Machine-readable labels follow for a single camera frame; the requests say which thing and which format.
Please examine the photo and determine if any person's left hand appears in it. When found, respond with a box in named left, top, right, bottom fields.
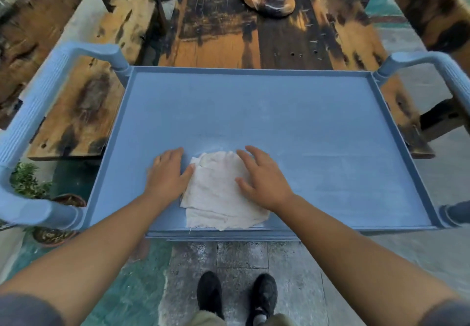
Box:
left=145, top=147, right=196, bottom=207

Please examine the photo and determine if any person's right hand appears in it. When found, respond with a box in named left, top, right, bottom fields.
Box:
left=235, top=145, right=294, bottom=212

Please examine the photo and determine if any white cleaning cloth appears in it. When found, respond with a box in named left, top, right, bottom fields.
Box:
left=180, top=150, right=271, bottom=232

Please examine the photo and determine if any blue plastic cart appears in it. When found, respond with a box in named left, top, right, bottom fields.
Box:
left=0, top=42, right=470, bottom=242

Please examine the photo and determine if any person's left forearm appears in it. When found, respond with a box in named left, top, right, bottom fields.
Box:
left=0, top=193, right=184, bottom=301

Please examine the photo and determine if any person's right forearm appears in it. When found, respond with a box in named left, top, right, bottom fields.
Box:
left=271, top=193, right=463, bottom=326

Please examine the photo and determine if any person's black right shoe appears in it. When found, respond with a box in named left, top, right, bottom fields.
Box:
left=245, top=273, right=279, bottom=326

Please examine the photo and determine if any person's black shoe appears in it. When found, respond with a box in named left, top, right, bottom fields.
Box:
left=245, top=273, right=279, bottom=326
left=196, top=271, right=225, bottom=320

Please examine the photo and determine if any person's black left shoe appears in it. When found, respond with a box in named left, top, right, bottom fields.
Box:
left=196, top=271, right=225, bottom=320

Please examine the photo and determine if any rustic wooden bench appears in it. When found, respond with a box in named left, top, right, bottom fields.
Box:
left=354, top=0, right=470, bottom=143
left=0, top=0, right=166, bottom=161

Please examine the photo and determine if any potted green shrub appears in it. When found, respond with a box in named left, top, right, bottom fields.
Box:
left=0, top=162, right=88, bottom=248

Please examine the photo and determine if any rustic wooden table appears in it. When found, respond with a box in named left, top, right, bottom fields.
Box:
left=158, top=0, right=436, bottom=160

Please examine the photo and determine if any gray shirt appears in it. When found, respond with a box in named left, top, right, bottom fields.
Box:
left=0, top=292, right=470, bottom=326

